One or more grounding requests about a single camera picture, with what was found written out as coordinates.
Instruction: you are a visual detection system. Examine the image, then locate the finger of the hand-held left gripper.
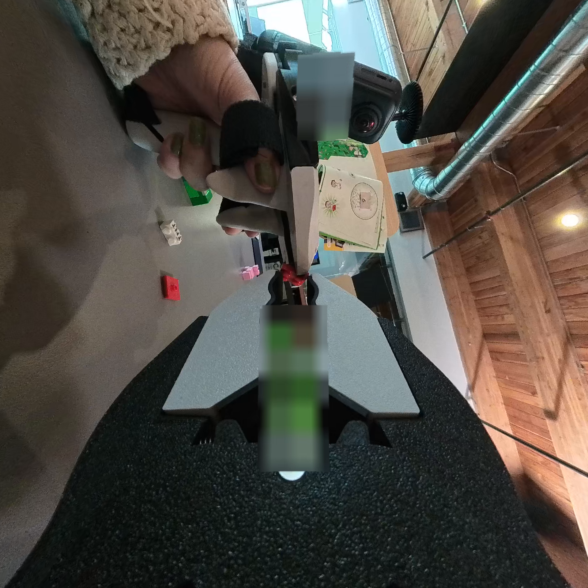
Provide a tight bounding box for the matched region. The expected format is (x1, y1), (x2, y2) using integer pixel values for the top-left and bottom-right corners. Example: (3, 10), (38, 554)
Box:
(280, 165), (321, 276)

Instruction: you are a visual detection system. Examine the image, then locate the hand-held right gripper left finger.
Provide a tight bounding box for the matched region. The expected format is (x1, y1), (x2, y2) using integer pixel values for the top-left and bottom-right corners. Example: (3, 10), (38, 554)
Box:
(162, 273), (283, 417)

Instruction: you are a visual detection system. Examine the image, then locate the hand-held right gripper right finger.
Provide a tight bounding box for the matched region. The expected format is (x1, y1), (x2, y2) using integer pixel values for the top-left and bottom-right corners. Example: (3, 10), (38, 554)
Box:
(308, 273), (422, 419)

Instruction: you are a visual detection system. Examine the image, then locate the small red black lego piece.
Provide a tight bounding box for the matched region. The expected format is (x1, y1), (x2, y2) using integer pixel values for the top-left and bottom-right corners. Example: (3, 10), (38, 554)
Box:
(281, 263), (307, 306)

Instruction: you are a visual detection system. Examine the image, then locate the person's left forearm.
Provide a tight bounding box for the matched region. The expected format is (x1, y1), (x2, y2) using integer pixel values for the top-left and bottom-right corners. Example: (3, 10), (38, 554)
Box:
(73, 0), (239, 90)

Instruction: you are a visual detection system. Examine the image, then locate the lego instruction booklet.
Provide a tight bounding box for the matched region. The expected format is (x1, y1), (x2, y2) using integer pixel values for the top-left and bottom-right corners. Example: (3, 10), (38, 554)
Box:
(317, 164), (388, 253)

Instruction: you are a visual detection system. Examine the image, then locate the green lego brick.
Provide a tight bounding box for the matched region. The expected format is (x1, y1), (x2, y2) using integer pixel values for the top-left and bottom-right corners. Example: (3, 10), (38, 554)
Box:
(182, 177), (213, 206)

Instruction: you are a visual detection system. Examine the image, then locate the person's left hand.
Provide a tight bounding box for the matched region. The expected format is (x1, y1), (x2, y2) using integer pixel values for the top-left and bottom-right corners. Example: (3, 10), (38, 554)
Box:
(131, 36), (283, 239)

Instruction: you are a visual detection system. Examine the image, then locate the green pixel-print box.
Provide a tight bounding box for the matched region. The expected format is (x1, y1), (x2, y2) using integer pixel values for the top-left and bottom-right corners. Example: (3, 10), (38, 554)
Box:
(318, 140), (368, 158)

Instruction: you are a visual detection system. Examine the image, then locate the silver metal duct pipe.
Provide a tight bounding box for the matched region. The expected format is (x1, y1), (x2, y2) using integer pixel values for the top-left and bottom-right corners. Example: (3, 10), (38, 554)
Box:
(410, 0), (588, 201)

